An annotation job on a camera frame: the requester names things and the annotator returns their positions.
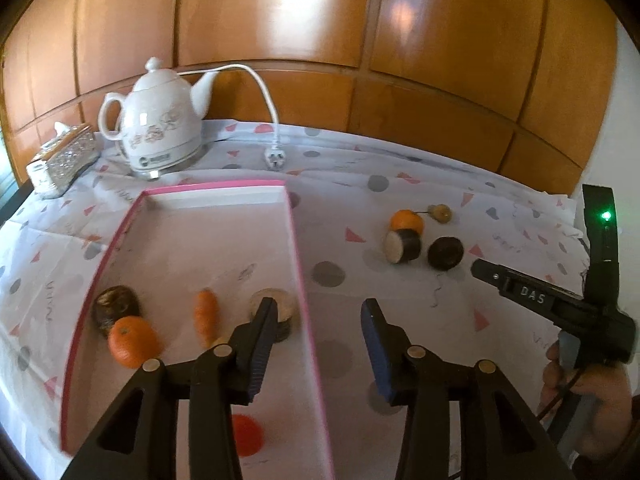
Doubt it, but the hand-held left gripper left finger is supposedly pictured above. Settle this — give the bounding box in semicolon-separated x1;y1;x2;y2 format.
60;297;279;480

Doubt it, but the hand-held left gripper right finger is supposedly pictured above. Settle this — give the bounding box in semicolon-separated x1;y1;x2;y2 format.
361;298;576;480

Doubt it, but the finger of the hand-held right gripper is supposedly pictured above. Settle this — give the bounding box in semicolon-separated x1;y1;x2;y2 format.
471;258;596;326

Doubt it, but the dark cylinder with pale end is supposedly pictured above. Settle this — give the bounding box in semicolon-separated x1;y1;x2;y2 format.
249;287;298;343
384;229;422;264

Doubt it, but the small orange carrot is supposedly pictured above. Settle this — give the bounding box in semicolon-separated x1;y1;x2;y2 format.
194;288;220;348

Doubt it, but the red tomato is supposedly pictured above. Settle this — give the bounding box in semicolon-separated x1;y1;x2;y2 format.
231;414;265;457

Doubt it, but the round dark brown fruit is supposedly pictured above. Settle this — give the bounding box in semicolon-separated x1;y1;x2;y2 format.
427;236;465;271

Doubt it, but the pink shallow box tray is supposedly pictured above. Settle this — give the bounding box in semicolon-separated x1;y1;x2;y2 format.
59;180;336;480

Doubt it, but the large orange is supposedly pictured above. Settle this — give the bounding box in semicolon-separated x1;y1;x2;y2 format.
108;316;161;368

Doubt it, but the lumpy dark brown fruit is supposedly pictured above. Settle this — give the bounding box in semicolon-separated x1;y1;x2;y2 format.
91;285;142;338

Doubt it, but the person's right hand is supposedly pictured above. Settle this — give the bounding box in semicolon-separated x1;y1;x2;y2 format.
539;341;636;461

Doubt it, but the white patterned tablecloth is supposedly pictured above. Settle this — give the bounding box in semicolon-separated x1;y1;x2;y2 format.
0;117;640;480

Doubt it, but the small brown longan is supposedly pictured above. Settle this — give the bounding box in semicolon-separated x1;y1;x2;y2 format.
417;204;452;224

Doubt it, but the small orange tangerine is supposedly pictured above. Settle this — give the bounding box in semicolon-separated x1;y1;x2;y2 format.
390;209;425;236

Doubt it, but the white ceramic electric kettle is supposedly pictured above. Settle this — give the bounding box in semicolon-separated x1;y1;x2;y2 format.
98;57;217;181

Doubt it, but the clear crystal tissue box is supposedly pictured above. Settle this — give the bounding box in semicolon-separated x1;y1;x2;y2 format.
26;122;98;200

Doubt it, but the wooden panelled wardrobe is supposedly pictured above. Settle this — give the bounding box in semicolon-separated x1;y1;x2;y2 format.
0;0;618;196

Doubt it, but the white kettle power cord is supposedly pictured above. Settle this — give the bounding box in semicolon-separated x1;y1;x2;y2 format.
182;63;287;172

